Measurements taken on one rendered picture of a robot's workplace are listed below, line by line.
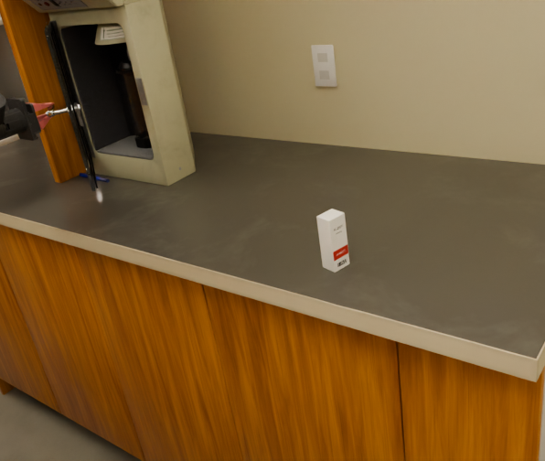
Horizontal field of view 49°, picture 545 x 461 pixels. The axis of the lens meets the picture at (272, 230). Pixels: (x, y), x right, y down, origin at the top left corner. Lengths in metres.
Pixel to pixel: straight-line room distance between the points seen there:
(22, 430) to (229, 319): 1.41
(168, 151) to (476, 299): 0.95
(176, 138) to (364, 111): 0.52
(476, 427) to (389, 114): 0.90
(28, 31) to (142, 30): 0.38
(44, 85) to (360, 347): 1.19
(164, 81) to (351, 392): 0.92
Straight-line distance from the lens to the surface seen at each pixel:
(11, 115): 1.56
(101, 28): 1.71
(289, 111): 1.87
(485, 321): 0.99
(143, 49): 1.60
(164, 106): 1.64
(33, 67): 1.85
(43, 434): 2.49
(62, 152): 1.91
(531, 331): 0.97
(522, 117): 1.56
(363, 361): 1.12
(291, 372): 1.26
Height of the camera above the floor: 1.51
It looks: 26 degrees down
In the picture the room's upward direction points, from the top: 9 degrees counter-clockwise
